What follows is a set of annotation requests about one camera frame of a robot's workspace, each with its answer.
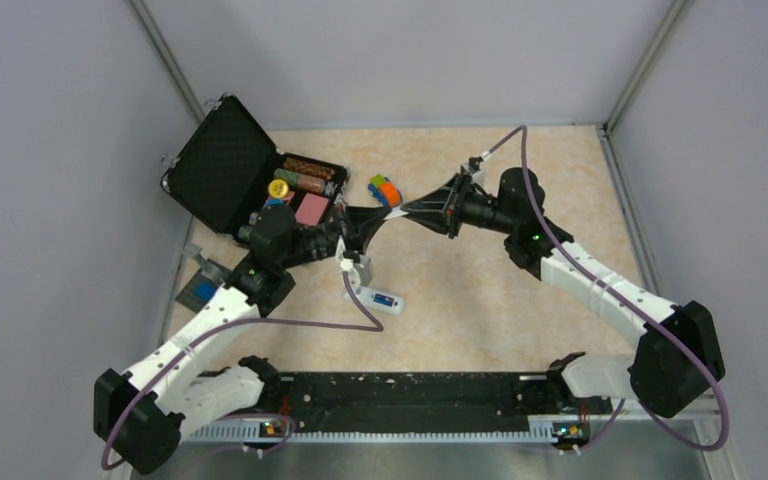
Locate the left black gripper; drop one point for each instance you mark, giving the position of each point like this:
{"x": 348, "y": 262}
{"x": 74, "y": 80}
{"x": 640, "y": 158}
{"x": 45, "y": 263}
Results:
{"x": 358, "y": 222}

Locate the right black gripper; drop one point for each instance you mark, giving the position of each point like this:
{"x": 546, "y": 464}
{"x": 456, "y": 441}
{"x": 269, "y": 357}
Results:
{"x": 439, "y": 209}

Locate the white battery cover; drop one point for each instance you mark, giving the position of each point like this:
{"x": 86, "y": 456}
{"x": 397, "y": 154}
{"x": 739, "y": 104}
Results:
{"x": 395, "y": 213}

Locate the purple AAA battery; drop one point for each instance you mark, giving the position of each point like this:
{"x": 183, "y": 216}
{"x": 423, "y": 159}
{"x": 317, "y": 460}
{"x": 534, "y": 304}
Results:
{"x": 386, "y": 302}

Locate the white remote control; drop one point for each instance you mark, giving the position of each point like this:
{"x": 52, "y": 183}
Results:
{"x": 364, "y": 295}

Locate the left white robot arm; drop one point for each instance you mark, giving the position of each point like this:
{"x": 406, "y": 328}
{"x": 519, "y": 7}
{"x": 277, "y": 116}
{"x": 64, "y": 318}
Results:
{"x": 144, "y": 413}

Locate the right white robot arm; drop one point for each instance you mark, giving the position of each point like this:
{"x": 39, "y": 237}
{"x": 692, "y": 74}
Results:
{"x": 676, "y": 356}

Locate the colourful toy brick car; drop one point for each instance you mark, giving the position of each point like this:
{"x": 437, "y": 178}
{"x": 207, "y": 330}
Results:
{"x": 385, "y": 191}

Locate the pink playing card deck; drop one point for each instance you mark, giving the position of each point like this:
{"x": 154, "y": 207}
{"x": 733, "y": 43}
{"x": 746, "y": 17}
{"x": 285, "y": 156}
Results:
{"x": 311, "y": 209}

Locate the green red chip stack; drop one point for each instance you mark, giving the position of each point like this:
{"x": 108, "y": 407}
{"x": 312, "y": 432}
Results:
{"x": 301, "y": 181}

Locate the brown chip stack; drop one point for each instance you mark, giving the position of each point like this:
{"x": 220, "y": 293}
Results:
{"x": 309, "y": 168}

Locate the yellow big blind button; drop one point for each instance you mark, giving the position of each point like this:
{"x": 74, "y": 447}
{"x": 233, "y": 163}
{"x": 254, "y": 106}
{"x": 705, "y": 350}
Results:
{"x": 278, "y": 188}

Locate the black poker chip case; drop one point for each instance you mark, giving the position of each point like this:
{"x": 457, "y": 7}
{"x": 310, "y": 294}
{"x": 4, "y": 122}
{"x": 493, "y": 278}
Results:
{"x": 221, "y": 175}

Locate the blue green lego brick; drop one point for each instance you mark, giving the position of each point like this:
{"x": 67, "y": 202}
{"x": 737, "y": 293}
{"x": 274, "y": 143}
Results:
{"x": 205, "y": 291}

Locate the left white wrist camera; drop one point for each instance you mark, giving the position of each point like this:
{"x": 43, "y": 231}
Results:
{"x": 357, "y": 266}

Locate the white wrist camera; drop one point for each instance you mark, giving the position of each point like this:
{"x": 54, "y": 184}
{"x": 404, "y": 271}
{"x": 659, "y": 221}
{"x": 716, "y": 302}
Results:
{"x": 357, "y": 266}
{"x": 473, "y": 168}

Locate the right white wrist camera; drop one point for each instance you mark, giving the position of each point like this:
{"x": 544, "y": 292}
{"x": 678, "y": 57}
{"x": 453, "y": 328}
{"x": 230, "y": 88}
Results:
{"x": 473, "y": 168}

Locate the grey lego post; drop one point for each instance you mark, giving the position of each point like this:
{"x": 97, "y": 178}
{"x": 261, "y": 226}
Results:
{"x": 208, "y": 268}

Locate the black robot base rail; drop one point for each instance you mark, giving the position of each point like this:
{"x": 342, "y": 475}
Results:
{"x": 433, "y": 403}

